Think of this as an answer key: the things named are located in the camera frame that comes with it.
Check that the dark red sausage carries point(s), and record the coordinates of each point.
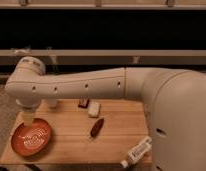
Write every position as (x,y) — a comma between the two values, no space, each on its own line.
(96,128)

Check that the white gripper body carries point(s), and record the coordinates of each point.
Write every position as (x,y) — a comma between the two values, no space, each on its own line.
(28,115)

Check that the orange ceramic bowl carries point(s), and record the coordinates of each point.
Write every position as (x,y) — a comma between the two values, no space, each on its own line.
(27,141)

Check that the white plastic bottle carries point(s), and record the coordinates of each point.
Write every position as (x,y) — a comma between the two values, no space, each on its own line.
(137,152)

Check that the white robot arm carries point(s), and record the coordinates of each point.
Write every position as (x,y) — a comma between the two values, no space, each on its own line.
(174,103)

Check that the brown chocolate bar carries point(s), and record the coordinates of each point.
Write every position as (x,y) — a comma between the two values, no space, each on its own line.
(83,103)

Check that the white soap block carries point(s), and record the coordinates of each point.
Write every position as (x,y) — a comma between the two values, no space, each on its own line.
(94,109)

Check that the wooden table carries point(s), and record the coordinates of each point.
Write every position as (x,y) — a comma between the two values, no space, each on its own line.
(124,126)

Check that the grey shelf rail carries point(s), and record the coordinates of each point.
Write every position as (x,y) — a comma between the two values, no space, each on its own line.
(107,57)

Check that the translucent plastic cup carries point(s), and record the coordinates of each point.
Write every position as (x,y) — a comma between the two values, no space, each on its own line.
(51,103)

